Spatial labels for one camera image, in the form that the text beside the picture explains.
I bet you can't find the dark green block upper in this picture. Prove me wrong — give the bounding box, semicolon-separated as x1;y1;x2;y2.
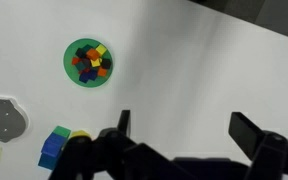
82;44;93;52

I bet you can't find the black block right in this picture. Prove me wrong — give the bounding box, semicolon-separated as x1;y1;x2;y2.
101;59;112;69

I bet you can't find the large orange block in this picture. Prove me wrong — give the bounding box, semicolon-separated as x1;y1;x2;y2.
86;49;100;61

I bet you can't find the black block left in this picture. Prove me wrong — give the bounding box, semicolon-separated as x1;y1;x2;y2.
75;48;86;58

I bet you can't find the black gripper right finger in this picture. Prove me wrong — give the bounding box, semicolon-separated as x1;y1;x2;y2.
228;112;288;180

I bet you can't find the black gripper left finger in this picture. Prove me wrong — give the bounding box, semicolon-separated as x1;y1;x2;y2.
48;110;141;180

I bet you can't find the red-orange block left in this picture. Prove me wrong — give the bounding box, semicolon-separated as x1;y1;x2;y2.
71;57;81;65

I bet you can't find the yellow block at top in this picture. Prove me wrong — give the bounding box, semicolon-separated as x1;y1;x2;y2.
96;44;107;55

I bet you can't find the orange block lower right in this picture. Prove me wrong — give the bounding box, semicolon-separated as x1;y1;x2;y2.
98;68;107;77

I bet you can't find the light blue block on table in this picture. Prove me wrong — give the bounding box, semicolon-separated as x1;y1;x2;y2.
38;154;57;170

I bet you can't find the black block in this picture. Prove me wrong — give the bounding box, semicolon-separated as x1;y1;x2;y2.
101;59;112;69
75;48;86;58

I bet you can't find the yellow block on table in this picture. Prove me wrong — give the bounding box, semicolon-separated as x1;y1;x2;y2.
69;130;91;139

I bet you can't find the dark blue block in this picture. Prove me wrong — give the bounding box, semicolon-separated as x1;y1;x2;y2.
88;70;98;81

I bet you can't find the dark teal block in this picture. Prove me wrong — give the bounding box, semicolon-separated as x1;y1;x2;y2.
75;62;86;71

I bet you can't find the green block on table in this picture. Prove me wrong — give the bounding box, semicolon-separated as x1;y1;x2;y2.
53;126;71;138

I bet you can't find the grey metal plate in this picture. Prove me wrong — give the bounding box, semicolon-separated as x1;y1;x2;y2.
0;97;28;143

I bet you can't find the yellow block in middle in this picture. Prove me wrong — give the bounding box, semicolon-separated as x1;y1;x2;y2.
91;59;100;67

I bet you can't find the green bowl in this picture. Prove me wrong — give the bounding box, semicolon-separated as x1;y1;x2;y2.
63;38;114;88

